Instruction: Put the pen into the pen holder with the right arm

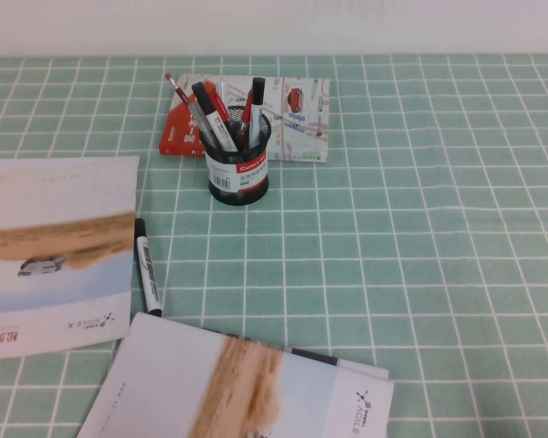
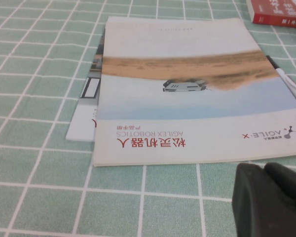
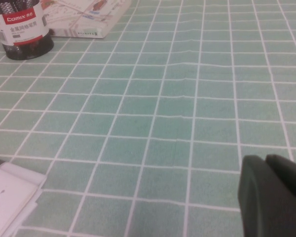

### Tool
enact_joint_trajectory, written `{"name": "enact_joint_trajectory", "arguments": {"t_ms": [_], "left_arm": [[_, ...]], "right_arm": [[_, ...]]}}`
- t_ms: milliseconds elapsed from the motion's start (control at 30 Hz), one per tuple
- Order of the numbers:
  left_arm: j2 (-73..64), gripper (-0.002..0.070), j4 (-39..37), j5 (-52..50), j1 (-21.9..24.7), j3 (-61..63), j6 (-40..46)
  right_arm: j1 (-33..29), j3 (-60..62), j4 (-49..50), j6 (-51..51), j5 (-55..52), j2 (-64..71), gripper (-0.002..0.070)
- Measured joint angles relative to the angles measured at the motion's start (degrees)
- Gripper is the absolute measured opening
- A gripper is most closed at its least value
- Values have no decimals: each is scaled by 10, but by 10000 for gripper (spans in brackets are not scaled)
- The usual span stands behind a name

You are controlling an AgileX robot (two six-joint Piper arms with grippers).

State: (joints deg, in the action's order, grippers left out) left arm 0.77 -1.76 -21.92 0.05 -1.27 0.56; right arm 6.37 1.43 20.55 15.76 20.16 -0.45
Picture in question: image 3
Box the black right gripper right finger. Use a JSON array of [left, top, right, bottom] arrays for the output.
[[264, 154, 296, 198]]

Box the green white-grid tablecloth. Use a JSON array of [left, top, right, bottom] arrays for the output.
[[0, 0, 296, 237]]

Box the white booklet with dark stripe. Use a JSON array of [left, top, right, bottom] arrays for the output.
[[0, 155, 47, 237]]

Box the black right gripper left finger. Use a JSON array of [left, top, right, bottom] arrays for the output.
[[237, 155, 296, 237]]

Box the black mesh pen holder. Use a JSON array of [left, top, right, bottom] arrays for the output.
[[0, 0, 55, 61]]

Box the AgileX brochure with vehicle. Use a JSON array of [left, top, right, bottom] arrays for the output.
[[0, 164, 39, 237]]

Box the map-cover book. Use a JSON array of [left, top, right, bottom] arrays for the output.
[[40, 0, 133, 39]]

